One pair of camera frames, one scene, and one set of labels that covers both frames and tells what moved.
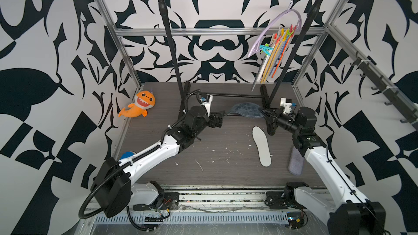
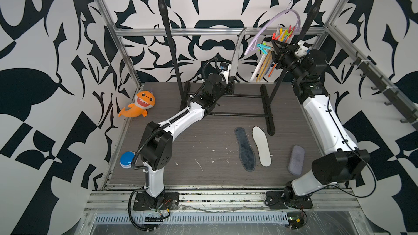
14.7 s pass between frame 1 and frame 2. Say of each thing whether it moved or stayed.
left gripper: moved
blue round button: stayed
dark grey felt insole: moved
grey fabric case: stayed
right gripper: moved
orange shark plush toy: stayed
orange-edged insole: stayed
